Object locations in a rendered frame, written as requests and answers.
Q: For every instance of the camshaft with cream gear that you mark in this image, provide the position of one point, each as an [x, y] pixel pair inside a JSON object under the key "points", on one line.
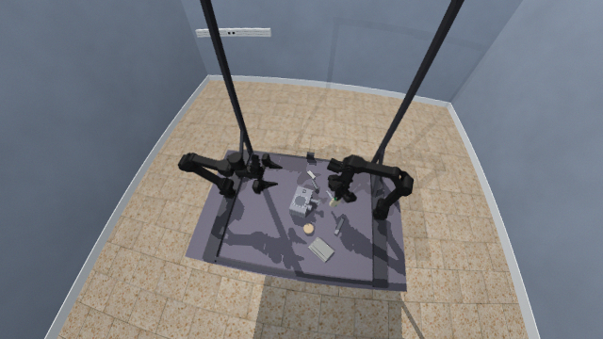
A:
{"points": [[333, 202]]}

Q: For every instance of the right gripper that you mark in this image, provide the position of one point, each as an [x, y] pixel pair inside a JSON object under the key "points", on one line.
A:
{"points": [[261, 185]]}

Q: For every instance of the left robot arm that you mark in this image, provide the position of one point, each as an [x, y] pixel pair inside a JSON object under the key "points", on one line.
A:
{"points": [[357, 164]]}

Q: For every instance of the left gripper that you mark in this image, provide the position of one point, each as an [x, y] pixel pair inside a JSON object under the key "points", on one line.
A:
{"points": [[347, 195]]}

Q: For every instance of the beige short cylinder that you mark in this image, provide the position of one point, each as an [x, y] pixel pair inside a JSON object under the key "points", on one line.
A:
{"points": [[308, 228]]}

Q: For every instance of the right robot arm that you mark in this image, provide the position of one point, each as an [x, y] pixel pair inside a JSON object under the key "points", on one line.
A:
{"points": [[191, 162]]}

